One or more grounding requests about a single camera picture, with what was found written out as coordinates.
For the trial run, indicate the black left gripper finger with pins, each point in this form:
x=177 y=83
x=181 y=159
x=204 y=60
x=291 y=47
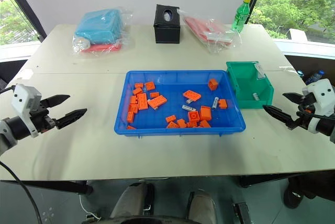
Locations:
x=56 y=100
x=70 y=118

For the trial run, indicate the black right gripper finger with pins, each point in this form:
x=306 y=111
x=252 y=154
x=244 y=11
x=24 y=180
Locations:
x=278 y=114
x=294 y=98

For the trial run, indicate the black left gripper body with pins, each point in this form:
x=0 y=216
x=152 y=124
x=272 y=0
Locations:
x=42 y=118

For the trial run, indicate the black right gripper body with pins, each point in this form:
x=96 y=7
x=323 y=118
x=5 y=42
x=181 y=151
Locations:
x=303 y=119

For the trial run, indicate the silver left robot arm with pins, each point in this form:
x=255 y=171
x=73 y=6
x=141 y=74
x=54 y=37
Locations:
x=10 y=131

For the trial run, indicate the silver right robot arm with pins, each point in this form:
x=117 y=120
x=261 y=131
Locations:
x=323 y=128

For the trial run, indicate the green plastic bin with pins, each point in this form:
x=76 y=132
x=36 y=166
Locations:
x=248 y=88

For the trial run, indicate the black tissue box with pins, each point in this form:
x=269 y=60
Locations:
x=167 y=29

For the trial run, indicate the clear water bottle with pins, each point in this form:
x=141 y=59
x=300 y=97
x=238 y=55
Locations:
x=314 y=77

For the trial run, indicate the white printed battery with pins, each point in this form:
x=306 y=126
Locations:
x=188 y=101
x=155 y=107
x=215 y=103
x=189 y=108
x=255 y=96

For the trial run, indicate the white tape piece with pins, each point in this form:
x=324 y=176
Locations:
x=27 y=74

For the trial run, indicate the white label card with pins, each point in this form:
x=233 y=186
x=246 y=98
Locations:
x=259 y=72

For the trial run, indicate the small orange block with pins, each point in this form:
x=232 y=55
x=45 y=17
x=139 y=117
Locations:
x=131 y=127
x=172 y=125
x=205 y=123
x=139 y=85
x=133 y=108
x=150 y=86
x=133 y=100
x=137 y=91
x=191 y=124
x=130 y=117
x=154 y=94
x=181 y=123
x=223 y=104
x=171 y=118

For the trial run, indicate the black table base bar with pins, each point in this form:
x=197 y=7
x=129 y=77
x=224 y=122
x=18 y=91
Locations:
x=274 y=179
x=52 y=186

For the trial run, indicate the bagged red flat pack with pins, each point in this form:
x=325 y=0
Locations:
x=102 y=48

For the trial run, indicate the tall orange block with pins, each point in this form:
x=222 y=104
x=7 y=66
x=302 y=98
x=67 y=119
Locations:
x=213 y=84

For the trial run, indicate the square orange block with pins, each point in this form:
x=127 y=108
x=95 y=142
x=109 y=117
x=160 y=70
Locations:
x=205 y=113
x=194 y=116

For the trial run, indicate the long orange block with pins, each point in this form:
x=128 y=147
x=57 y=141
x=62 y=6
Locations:
x=157 y=101
x=192 y=95
x=143 y=101

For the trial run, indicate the black caster wheel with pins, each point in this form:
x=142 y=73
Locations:
x=297 y=194

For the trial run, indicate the bagged blue cloth pack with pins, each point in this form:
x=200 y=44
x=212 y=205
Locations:
x=98 y=26

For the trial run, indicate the green plastic bottle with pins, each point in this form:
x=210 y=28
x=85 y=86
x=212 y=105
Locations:
x=239 y=17

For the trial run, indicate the blue plastic tray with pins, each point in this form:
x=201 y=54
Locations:
x=180 y=129

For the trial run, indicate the grey rounded robot leg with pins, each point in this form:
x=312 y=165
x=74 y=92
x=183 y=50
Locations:
x=201 y=207
x=132 y=200

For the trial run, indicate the bagged red cloth pack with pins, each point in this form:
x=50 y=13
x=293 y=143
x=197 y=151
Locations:
x=206 y=29

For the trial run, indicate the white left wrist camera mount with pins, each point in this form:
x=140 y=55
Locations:
x=23 y=101

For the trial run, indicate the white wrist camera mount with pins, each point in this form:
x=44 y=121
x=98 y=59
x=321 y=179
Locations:
x=23 y=101
x=322 y=95

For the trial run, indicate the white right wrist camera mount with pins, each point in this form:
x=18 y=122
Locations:
x=322 y=95

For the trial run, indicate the grey metal floor bracket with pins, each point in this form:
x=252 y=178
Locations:
x=241 y=213

